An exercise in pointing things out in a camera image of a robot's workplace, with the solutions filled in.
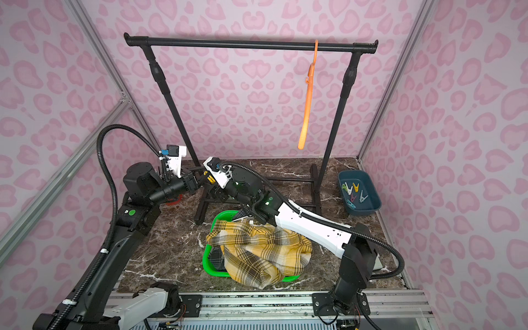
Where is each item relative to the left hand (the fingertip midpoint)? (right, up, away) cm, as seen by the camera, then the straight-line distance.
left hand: (213, 169), depth 64 cm
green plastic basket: (0, -18, +22) cm, 29 cm away
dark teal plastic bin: (+62, -11, +39) cm, 74 cm away
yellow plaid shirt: (+14, -28, +4) cm, 31 cm away
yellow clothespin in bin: (+62, -8, +42) cm, 75 cm away
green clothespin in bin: (+56, -8, +42) cm, 70 cm away
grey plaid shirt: (-2, -32, +12) cm, 35 cm away
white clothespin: (+57, -9, +40) cm, 70 cm away
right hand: (-2, -2, +3) cm, 4 cm away
